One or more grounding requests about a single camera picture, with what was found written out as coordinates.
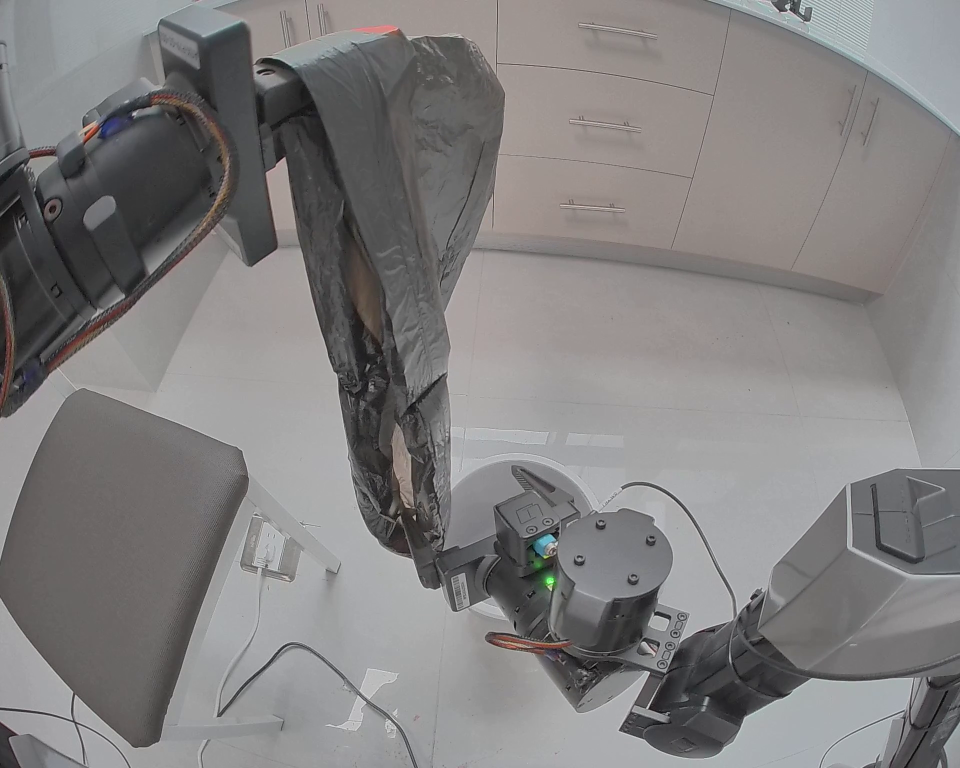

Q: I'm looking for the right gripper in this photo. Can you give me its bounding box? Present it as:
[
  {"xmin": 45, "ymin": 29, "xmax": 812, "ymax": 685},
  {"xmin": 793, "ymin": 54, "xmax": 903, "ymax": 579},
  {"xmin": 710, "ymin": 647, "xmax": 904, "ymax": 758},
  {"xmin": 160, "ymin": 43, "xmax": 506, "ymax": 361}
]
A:
[{"xmin": 408, "ymin": 463, "xmax": 584, "ymax": 633}]

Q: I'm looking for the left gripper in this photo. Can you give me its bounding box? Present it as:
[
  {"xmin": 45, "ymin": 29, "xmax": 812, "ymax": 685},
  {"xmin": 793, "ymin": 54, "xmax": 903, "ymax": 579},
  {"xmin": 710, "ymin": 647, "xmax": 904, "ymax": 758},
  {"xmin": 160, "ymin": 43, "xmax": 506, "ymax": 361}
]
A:
[{"xmin": 33, "ymin": 15, "xmax": 316, "ymax": 312}]

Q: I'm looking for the black plastic bag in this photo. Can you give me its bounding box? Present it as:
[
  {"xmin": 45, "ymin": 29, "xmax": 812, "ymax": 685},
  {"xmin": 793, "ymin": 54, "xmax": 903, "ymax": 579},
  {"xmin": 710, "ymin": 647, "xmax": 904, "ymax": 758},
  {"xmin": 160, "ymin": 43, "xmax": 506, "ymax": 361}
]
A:
[{"xmin": 283, "ymin": 26, "xmax": 505, "ymax": 560}]

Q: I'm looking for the white trash bin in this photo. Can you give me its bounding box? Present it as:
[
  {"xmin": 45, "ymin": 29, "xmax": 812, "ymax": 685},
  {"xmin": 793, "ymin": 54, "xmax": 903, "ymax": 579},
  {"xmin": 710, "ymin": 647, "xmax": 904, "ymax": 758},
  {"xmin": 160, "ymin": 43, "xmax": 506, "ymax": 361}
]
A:
[{"xmin": 448, "ymin": 459, "xmax": 601, "ymax": 620}]

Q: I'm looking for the beige cabinet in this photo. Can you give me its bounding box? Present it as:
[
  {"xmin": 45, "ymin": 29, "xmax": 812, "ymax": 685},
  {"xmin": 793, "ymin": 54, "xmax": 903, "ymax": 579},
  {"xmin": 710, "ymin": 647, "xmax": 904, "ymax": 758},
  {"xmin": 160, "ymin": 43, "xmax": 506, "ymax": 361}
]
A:
[{"xmin": 142, "ymin": 0, "xmax": 960, "ymax": 305}]

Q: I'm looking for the grey padded chair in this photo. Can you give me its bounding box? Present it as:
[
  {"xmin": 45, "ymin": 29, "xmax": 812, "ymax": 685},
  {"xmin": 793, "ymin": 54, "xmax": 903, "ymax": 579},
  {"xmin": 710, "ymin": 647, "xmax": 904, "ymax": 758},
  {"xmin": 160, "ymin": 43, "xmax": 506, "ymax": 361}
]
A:
[{"xmin": 0, "ymin": 388, "xmax": 342, "ymax": 751}]

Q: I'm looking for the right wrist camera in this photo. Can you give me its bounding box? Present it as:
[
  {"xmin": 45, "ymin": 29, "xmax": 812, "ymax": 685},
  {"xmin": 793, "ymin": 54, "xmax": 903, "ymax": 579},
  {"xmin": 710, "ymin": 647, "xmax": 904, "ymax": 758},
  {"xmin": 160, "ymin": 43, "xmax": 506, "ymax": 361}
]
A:
[{"xmin": 493, "ymin": 491, "xmax": 580, "ymax": 579}]

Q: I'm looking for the black cable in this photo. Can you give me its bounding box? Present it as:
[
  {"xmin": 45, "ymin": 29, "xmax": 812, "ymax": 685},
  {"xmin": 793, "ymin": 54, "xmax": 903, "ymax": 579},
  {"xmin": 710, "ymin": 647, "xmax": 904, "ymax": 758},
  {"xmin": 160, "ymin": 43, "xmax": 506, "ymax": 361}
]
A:
[
  {"xmin": 216, "ymin": 641, "xmax": 417, "ymax": 768},
  {"xmin": 598, "ymin": 480, "xmax": 759, "ymax": 646},
  {"xmin": 69, "ymin": 690, "xmax": 102, "ymax": 768}
]

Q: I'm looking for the white cable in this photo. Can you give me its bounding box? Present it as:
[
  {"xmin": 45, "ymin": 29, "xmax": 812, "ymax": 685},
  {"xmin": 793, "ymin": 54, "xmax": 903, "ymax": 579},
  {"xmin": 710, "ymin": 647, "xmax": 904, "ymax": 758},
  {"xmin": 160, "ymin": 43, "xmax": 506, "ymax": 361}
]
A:
[{"xmin": 196, "ymin": 551, "xmax": 275, "ymax": 768}]

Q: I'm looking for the grey cable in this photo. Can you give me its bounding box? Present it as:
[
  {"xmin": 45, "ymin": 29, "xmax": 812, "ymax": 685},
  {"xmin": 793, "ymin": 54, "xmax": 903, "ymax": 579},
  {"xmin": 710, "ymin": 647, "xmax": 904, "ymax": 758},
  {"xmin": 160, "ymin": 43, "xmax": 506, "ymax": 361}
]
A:
[{"xmin": 819, "ymin": 711, "xmax": 903, "ymax": 766}]

